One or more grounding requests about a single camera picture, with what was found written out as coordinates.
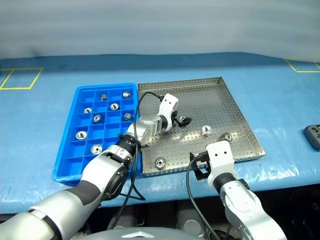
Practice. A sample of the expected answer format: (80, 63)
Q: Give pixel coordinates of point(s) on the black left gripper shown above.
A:
(175, 117)

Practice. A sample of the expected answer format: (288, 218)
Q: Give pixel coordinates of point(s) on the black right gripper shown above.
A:
(205, 161)

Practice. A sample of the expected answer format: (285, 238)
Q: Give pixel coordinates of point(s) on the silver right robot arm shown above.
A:
(245, 205)

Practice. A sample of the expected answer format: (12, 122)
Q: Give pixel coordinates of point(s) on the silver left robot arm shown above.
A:
(95, 175)

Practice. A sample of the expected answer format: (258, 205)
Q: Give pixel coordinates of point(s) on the perforated steel tray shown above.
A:
(200, 105)

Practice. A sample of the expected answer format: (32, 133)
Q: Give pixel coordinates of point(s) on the blue compartment tray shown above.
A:
(67, 150)

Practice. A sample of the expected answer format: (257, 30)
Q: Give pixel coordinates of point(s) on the grey round metal cap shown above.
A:
(193, 227)

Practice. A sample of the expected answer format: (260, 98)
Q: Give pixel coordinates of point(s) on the dark grey remote control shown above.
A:
(313, 135)

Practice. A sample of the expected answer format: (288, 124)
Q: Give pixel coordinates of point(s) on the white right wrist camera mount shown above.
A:
(221, 157)

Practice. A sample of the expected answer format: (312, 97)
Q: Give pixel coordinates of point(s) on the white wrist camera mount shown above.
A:
(221, 157)
(168, 105)

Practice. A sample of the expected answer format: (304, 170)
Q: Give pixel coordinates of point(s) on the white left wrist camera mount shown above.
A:
(168, 105)

